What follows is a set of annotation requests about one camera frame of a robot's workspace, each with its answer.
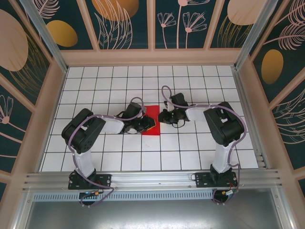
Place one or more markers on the red paper sheet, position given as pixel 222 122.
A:
pixel 153 111

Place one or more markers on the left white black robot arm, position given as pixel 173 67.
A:
pixel 84 162

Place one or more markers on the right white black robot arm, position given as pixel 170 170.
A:
pixel 221 155

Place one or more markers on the grey metal sheet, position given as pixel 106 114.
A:
pixel 152 214

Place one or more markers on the left controller board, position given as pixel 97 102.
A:
pixel 91 194

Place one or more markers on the controller board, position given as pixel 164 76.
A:
pixel 227 193
pixel 91 194

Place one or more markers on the right controller board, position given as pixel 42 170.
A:
pixel 227 193

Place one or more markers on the aluminium mounting rail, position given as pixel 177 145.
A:
pixel 152 177

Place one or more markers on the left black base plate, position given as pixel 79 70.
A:
pixel 104 180

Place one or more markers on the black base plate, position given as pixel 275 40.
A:
pixel 104 180
pixel 202 180

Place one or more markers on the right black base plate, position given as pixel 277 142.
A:
pixel 202 180

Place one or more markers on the aluminium side rail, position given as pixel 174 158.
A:
pixel 252 119

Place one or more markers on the aluminium frame post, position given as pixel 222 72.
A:
pixel 45 38
pixel 255 35

